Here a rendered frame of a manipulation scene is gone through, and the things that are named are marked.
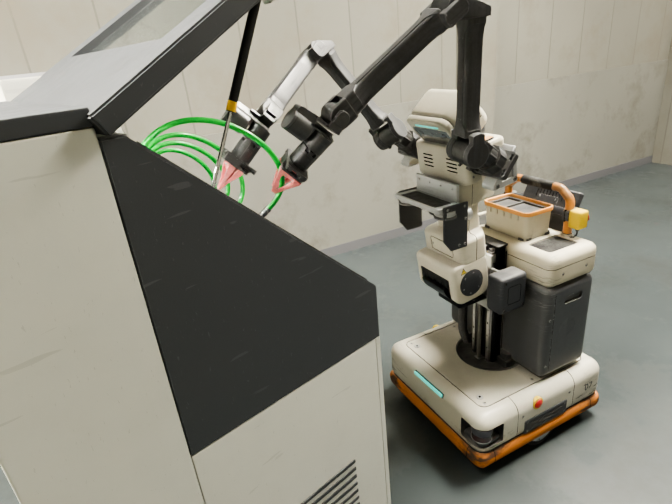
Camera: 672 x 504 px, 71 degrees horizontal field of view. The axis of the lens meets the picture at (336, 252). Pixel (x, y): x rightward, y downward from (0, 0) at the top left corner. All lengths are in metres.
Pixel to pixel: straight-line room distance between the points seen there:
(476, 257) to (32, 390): 1.36
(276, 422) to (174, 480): 0.26
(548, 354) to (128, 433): 1.50
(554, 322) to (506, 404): 0.35
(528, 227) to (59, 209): 1.53
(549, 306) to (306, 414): 1.00
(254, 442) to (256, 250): 0.47
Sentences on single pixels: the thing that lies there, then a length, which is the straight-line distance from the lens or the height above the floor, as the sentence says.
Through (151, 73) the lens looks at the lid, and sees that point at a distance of 0.83.
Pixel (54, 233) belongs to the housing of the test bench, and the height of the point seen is 1.33.
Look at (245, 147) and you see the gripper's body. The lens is 1.30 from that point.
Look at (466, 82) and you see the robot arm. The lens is 1.36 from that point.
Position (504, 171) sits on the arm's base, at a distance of 1.49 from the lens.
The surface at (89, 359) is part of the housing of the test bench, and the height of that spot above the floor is 1.10.
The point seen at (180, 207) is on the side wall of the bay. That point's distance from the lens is 0.89.
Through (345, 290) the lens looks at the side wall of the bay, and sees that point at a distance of 1.19.
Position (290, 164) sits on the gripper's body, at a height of 1.29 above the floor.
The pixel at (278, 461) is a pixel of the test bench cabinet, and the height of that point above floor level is 0.62.
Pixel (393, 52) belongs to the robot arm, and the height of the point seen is 1.52.
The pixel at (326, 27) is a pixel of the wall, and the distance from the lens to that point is 3.57.
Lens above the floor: 1.55
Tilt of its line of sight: 23 degrees down
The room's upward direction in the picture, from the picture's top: 6 degrees counter-clockwise
